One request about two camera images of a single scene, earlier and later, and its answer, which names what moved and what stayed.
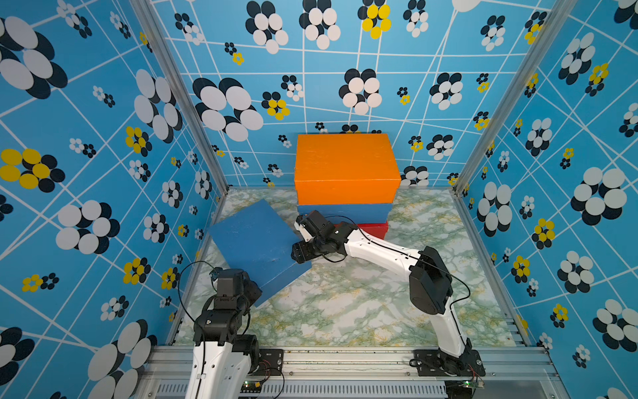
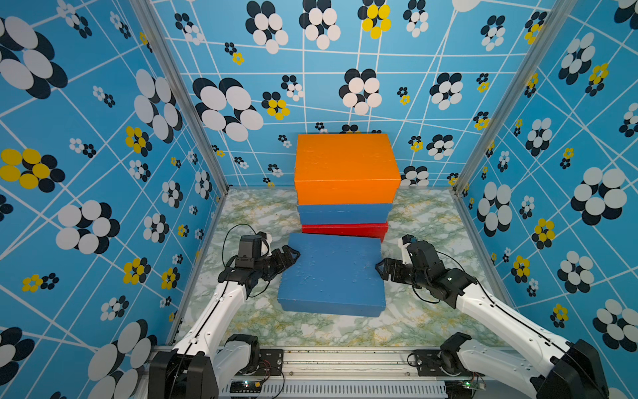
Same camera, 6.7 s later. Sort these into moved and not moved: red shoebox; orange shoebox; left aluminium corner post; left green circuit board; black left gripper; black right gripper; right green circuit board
Moved: black right gripper; black left gripper
Not moved: red shoebox; left green circuit board; right green circuit board; left aluminium corner post; orange shoebox
